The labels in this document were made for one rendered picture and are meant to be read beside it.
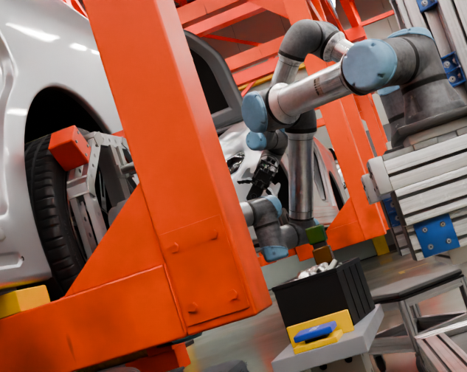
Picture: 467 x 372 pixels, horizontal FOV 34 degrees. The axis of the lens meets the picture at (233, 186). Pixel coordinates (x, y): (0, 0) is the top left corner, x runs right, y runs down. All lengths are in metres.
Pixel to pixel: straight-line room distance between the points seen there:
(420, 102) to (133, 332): 0.87
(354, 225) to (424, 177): 3.89
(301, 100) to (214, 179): 0.50
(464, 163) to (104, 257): 0.87
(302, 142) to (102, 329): 0.88
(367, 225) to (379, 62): 3.99
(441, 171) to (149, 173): 0.70
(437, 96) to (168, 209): 0.72
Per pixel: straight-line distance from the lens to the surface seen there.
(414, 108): 1.92
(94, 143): 2.18
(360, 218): 5.74
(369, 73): 1.81
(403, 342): 3.16
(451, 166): 1.88
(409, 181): 1.86
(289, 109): 2.05
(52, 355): 1.75
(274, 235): 2.22
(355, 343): 1.33
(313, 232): 1.72
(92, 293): 1.68
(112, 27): 1.70
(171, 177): 1.60
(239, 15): 8.53
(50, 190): 2.05
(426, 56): 1.92
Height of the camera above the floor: 0.62
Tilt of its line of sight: 6 degrees up
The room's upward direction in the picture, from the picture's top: 18 degrees counter-clockwise
